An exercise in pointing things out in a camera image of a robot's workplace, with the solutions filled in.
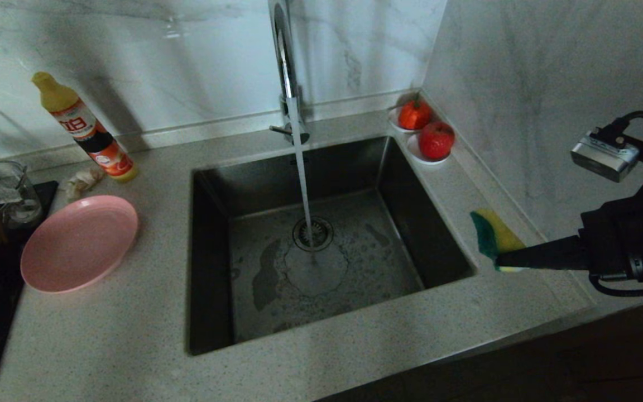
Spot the round metal drain strainer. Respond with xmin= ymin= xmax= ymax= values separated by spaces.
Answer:
xmin=292 ymin=217 xmax=334 ymax=252

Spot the red apple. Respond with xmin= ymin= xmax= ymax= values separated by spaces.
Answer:
xmin=418 ymin=121 xmax=457 ymax=161

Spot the pink plate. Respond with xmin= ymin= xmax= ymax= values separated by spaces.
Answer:
xmin=20 ymin=195 xmax=140 ymax=294

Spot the orange-red tomato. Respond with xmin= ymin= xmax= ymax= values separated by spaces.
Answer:
xmin=398 ymin=96 xmax=432 ymax=131

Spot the clear glass pot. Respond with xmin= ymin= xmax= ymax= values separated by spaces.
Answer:
xmin=0 ymin=161 xmax=43 ymax=235

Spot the chrome faucet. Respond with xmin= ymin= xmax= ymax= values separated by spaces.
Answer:
xmin=266 ymin=0 xmax=311 ymax=147

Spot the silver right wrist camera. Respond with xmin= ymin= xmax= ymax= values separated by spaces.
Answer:
xmin=571 ymin=131 xmax=641 ymax=183

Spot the yellow sponge green backing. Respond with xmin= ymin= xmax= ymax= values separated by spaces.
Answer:
xmin=470 ymin=208 xmax=527 ymax=272

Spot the yellow dish soap bottle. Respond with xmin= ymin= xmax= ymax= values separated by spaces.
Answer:
xmin=32 ymin=71 xmax=138 ymax=183

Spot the crumpled beige tissue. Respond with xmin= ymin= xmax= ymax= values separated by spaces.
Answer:
xmin=64 ymin=167 xmax=105 ymax=203

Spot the stainless steel sink basin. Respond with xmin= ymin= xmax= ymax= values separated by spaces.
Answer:
xmin=186 ymin=136 xmax=476 ymax=356

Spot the small white saucer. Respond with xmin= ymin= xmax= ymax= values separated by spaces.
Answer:
xmin=405 ymin=135 xmax=450 ymax=166
xmin=387 ymin=107 xmax=420 ymax=135

